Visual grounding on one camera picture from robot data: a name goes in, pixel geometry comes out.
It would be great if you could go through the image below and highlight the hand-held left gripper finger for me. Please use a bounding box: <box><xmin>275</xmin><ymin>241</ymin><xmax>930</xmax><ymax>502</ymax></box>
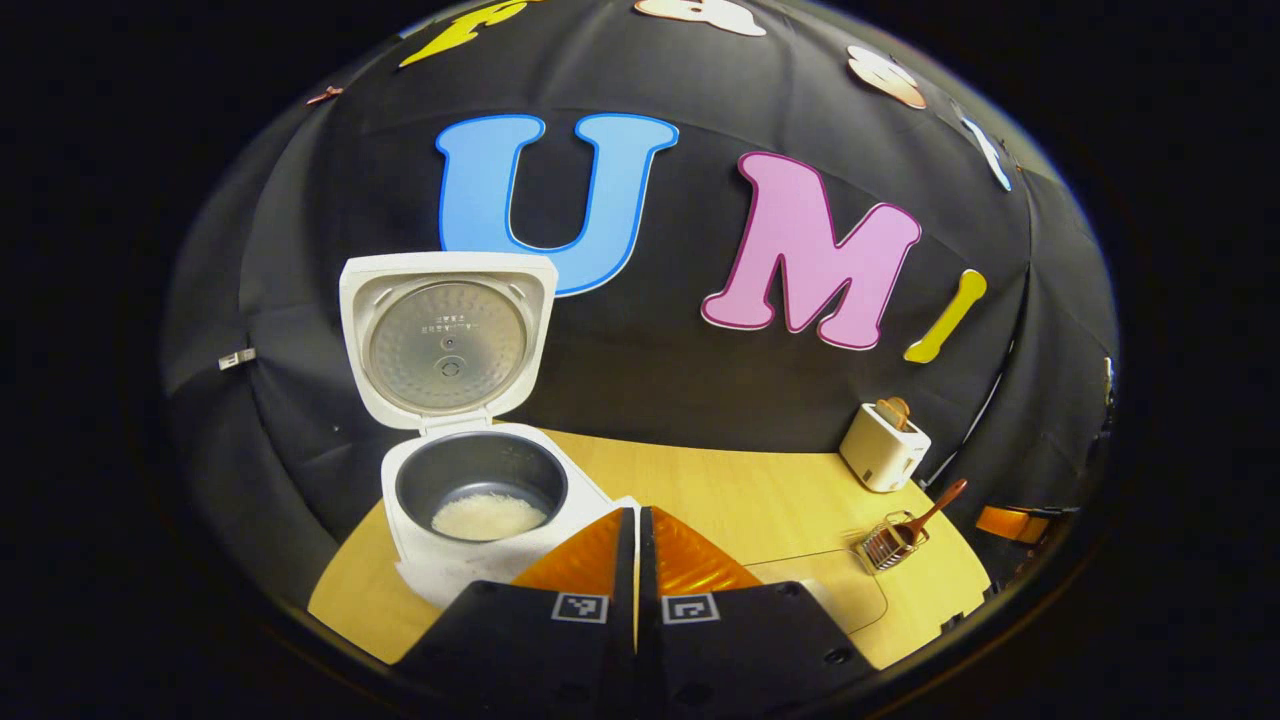
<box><xmin>638</xmin><ymin>506</ymin><xmax>881</xmax><ymax>707</ymax></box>
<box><xmin>395</xmin><ymin>507</ymin><xmax>638</xmax><ymax>703</ymax></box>

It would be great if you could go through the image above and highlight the dark grey inner pot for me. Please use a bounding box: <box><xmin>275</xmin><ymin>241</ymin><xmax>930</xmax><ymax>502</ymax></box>
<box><xmin>395</xmin><ymin>430</ymin><xmax>569</xmax><ymax>544</ymax></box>

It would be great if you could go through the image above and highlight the white rice cooker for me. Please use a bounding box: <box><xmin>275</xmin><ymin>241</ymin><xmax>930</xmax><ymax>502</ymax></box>
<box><xmin>338</xmin><ymin>250</ymin><xmax>641</xmax><ymax>609</ymax></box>

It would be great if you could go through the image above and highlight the metal wire chopstick holder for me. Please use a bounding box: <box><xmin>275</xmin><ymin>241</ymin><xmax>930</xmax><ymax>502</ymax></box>
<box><xmin>858</xmin><ymin>512</ymin><xmax>931</xmax><ymax>573</ymax></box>

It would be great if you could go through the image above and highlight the small white rice heap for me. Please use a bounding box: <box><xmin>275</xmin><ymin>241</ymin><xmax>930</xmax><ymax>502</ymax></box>
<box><xmin>432</xmin><ymin>493</ymin><xmax>548</xmax><ymax>542</ymax></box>

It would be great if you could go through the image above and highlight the brown wooden spoon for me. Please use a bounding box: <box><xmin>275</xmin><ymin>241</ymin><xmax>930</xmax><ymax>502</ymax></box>
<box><xmin>893</xmin><ymin>479</ymin><xmax>969</xmax><ymax>546</ymax></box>

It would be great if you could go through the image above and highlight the white toaster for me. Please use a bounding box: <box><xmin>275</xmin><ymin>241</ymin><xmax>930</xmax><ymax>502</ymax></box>
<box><xmin>839</xmin><ymin>400</ymin><xmax>932</xmax><ymax>493</ymax></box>

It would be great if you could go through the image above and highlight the clear plastic tray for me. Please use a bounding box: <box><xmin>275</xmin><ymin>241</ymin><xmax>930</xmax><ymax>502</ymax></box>
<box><xmin>745</xmin><ymin>548</ymin><xmax>889</xmax><ymax>637</ymax></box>

